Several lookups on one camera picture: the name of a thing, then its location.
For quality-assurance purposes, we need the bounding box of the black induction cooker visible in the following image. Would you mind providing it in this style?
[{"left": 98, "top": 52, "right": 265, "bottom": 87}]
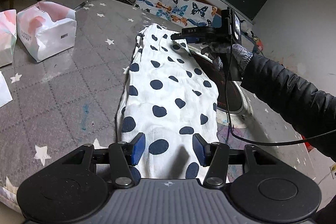
[{"left": 188, "top": 47, "right": 254, "bottom": 117}]

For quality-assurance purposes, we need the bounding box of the person's right forearm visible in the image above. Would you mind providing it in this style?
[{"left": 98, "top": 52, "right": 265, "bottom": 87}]
[{"left": 240, "top": 53, "right": 336, "bottom": 161}]

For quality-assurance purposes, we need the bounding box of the white paper sheet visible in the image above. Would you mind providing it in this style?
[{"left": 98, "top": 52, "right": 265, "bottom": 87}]
[{"left": 0, "top": 71, "right": 13, "bottom": 108}]

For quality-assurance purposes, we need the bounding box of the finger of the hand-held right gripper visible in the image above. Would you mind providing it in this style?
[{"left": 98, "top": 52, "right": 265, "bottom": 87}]
[{"left": 171, "top": 27, "right": 219, "bottom": 43}]

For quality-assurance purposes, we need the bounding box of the white pink tissue pack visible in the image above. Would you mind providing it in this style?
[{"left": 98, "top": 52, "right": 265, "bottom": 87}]
[
  {"left": 0, "top": 10, "right": 18, "bottom": 67},
  {"left": 17, "top": 1, "right": 77, "bottom": 63}
]

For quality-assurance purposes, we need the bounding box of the white navy polka dot garment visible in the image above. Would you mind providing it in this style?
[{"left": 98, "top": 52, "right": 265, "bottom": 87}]
[{"left": 115, "top": 24, "right": 229, "bottom": 183}]

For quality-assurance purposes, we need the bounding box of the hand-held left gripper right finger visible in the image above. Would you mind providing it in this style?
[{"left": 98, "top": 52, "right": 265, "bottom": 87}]
[{"left": 192, "top": 133, "right": 279, "bottom": 190}]

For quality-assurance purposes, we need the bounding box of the butterfly print cloth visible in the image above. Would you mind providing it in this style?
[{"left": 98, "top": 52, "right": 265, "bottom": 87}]
[{"left": 130, "top": 0, "right": 219, "bottom": 28}]

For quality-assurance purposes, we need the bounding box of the black cable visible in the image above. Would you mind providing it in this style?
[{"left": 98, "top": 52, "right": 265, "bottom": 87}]
[{"left": 226, "top": 42, "right": 336, "bottom": 146}]

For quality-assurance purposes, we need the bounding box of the black pen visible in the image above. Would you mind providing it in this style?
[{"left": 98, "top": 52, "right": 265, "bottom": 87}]
[{"left": 73, "top": 0, "right": 90, "bottom": 10}]

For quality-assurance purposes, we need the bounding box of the person's right hand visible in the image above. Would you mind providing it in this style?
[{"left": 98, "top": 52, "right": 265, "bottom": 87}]
[{"left": 201, "top": 43, "right": 253, "bottom": 73}]

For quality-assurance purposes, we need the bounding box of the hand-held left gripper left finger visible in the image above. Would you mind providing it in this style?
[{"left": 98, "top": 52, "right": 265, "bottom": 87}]
[{"left": 54, "top": 132, "right": 146, "bottom": 189}]

